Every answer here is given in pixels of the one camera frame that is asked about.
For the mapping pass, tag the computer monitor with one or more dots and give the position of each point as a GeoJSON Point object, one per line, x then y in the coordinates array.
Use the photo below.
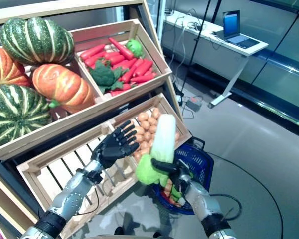
{"type": "Point", "coordinates": [162, 7]}

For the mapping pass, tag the wide wooden slat crate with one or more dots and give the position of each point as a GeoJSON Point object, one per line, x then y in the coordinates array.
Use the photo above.
{"type": "Point", "coordinates": [52, 125]}

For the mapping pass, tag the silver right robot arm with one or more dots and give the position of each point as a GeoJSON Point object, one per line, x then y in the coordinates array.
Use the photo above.
{"type": "Point", "coordinates": [204, 201]}

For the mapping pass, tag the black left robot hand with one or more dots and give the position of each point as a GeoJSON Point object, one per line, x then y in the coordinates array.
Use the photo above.
{"type": "Point", "coordinates": [112, 149]}

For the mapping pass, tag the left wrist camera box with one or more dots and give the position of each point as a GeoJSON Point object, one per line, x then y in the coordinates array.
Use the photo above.
{"type": "Point", "coordinates": [94, 176]}

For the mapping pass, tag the large orange ribbed pumpkin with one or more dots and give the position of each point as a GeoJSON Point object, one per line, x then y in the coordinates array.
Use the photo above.
{"type": "Point", "coordinates": [5, 67]}

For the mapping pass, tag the napa cabbage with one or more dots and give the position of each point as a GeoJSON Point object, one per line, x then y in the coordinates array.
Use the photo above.
{"type": "Point", "coordinates": [164, 139]}
{"type": "Point", "coordinates": [175, 193]}

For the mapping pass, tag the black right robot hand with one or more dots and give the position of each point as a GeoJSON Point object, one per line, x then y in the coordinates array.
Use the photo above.
{"type": "Point", "coordinates": [175, 171]}

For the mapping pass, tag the dark glass display counter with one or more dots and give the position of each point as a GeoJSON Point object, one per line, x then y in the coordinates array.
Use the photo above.
{"type": "Point", "coordinates": [284, 79]}

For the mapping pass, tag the red-orange carrot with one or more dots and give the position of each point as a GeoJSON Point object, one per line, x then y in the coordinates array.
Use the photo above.
{"type": "Point", "coordinates": [144, 67]}
{"type": "Point", "coordinates": [92, 52]}
{"type": "Point", "coordinates": [120, 48]}
{"type": "Point", "coordinates": [94, 59]}
{"type": "Point", "coordinates": [117, 92]}
{"type": "Point", "coordinates": [129, 74]}
{"type": "Point", "coordinates": [143, 79]}
{"type": "Point", "coordinates": [117, 59]}

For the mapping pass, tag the brown potato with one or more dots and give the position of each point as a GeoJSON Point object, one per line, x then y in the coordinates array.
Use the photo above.
{"type": "Point", "coordinates": [152, 121]}
{"type": "Point", "coordinates": [139, 138]}
{"type": "Point", "coordinates": [153, 129]}
{"type": "Point", "coordinates": [167, 189]}
{"type": "Point", "coordinates": [139, 130]}
{"type": "Point", "coordinates": [137, 156]}
{"type": "Point", "coordinates": [151, 143]}
{"type": "Point", "coordinates": [142, 116]}
{"type": "Point", "coordinates": [155, 113]}
{"type": "Point", "coordinates": [145, 125]}
{"type": "Point", "coordinates": [147, 136]}
{"type": "Point", "coordinates": [144, 145]}
{"type": "Point", "coordinates": [177, 135]}

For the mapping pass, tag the white desk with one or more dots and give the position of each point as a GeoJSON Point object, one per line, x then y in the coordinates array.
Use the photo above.
{"type": "Point", "coordinates": [214, 53]}

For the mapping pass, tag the green striped pumpkin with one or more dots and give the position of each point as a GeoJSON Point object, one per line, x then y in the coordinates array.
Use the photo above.
{"type": "Point", "coordinates": [37, 39]}
{"type": "Point", "coordinates": [15, 112]}

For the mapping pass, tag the black tripod stand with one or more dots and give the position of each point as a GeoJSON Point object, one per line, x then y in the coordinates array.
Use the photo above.
{"type": "Point", "coordinates": [197, 39]}

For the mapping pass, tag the small orange ribbed pumpkin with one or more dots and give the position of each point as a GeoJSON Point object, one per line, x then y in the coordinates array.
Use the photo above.
{"type": "Point", "coordinates": [62, 84]}

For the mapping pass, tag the blue plastic shopping basket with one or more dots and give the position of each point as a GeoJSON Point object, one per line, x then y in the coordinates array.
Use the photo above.
{"type": "Point", "coordinates": [199, 159]}

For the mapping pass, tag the grey power adapter box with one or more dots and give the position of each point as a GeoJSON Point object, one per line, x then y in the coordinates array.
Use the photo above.
{"type": "Point", "coordinates": [194, 104]}

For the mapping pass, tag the black wifi router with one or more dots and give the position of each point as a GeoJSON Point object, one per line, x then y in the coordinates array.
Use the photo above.
{"type": "Point", "coordinates": [168, 11]}

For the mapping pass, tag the wooden and black display rack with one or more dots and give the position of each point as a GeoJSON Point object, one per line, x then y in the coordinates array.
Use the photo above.
{"type": "Point", "coordinates": [64, 11]}

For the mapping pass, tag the dark green broccoli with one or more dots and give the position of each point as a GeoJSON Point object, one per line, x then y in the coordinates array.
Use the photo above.
{"type": "Point", "coordinates": [102, 74]}

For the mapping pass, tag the open grey laptop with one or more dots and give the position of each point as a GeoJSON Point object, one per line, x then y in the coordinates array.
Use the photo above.
{"type": "Point", "coordinates": [231, 23]}

